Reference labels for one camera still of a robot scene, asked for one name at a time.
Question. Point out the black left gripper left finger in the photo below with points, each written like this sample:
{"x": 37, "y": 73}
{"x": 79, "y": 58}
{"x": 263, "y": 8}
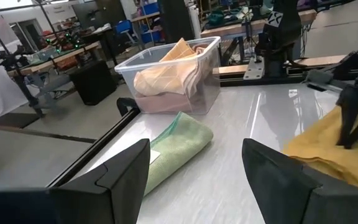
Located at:
{"x": 104, "y": 199}

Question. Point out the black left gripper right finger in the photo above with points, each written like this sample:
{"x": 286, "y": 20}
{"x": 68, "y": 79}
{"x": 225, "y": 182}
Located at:
{"x": 291, "y": 199}

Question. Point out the mustard yellow towel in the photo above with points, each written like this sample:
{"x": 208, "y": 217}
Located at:
{"x": 315, "y": 146}

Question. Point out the pink towel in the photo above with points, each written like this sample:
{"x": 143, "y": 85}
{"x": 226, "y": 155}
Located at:
{"x": 163, "y": 104}

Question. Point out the orange checked towel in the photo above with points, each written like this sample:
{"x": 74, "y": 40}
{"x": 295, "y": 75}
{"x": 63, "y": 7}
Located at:
{"x": 166, "y": 77}

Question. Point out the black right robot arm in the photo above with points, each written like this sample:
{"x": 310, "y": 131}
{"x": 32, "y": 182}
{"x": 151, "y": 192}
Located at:
{"x": 281, "y": 37}

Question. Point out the white table mat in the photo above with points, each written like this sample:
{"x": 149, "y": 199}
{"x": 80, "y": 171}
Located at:
{"x": 228, "y": 174}

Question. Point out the sage green towel white label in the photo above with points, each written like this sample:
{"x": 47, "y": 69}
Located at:
{"x": 179, "y": 143}

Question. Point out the silver mounting plate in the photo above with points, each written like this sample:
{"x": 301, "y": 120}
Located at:
{"x": 253, "y": 71}

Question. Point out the black box cabinet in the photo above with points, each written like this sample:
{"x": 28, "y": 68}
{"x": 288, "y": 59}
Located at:
{"x": 92, "y": 82}

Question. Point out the clear plastic bin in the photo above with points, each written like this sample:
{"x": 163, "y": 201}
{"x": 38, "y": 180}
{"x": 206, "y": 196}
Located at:
{"x": 126, "y": 73}

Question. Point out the wooden workbench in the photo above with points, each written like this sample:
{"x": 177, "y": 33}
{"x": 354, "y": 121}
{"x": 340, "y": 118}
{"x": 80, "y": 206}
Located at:
{"x": 42, "y": 63}
{"x": 228, "y": 30}

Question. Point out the blue storage bin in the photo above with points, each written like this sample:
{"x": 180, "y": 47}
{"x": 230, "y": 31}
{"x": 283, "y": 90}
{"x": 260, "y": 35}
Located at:
{"x": 151, "y": 36}
{"x": 150, "y": 7}

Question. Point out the black stand with clamp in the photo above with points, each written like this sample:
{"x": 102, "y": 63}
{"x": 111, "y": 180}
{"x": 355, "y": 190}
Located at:
{"x": 8, "y": 59}

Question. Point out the blue chair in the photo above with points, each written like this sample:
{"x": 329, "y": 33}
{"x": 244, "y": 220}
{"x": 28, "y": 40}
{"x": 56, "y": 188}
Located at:
{"x": 123, "y": 26}

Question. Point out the black pillar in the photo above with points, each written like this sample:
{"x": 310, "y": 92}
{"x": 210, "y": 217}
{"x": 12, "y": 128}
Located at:
{"x": 176, "y": 18}

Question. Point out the black aluminium table frame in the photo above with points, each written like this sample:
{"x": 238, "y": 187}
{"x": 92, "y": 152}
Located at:
{"x": 82, "y": 158}

